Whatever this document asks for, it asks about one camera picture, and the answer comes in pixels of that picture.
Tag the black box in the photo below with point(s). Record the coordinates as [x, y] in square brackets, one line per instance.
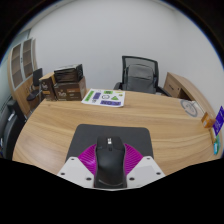
[68, 73]

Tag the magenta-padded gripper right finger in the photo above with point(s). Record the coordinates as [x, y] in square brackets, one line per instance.
[143, 170]

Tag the grey mesh office chair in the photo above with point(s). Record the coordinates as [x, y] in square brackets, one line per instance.
[140, 77]

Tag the round grey-white disc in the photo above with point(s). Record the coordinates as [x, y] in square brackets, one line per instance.
[189, 108]

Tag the tan flat box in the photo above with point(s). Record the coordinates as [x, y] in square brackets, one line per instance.
[212, 135]

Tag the black computer mouse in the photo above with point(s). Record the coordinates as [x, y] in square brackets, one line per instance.
[110, 163]

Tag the orange cardboard box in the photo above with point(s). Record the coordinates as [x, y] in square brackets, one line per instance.
[208, 120]

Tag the large brown cardboard box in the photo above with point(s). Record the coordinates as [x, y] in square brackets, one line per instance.
[70, 90]

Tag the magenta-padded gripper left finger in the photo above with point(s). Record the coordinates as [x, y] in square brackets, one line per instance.
[75, 170]

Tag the green small pack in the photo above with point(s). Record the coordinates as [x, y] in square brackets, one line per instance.
[217, 145]

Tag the wooden side desk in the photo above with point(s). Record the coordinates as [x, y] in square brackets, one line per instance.
[183, 86]

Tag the printed paper sheet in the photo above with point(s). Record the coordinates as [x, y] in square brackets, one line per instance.
[104, 98]

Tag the black armchair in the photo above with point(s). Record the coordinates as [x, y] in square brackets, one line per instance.
[10, 126]

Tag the small black swivel chair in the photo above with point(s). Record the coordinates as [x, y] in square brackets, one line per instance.
[35, 83]

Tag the dark grey mouse pad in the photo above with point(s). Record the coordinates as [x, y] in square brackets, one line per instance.
[133, 135]

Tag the purple standing card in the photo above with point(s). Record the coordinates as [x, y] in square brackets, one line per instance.
[220, 121]

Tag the small brown cardboard box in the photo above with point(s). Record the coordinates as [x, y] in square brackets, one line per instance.
[47, 88]

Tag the wooden shelf unit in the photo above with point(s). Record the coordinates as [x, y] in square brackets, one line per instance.
[20, 66]

